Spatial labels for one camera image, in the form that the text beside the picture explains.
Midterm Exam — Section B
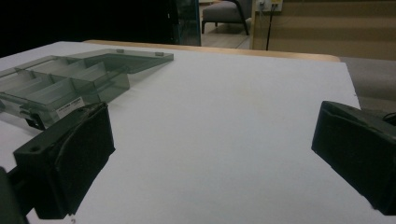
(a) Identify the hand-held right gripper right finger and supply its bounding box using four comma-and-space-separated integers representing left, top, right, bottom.
311, 100, 396, 217

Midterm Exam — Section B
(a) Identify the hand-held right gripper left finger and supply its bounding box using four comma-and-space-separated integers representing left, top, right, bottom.
12, 102, 117, 220

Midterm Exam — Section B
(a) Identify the clear grey plastic compartment box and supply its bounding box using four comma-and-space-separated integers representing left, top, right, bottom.
0, 48, 175, 131

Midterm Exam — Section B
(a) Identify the dark glass cabinet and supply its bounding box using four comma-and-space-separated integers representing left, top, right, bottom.
167, 0, 202, 48

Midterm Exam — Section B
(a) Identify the grey upholstered armchair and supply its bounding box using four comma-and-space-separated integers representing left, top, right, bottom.
201, 0, 252, 36

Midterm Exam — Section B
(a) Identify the black cable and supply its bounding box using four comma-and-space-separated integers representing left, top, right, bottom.
265, 4, 276, 51

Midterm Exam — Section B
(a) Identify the white wall power socket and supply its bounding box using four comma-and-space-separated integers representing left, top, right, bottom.
255, 0, 284, 12

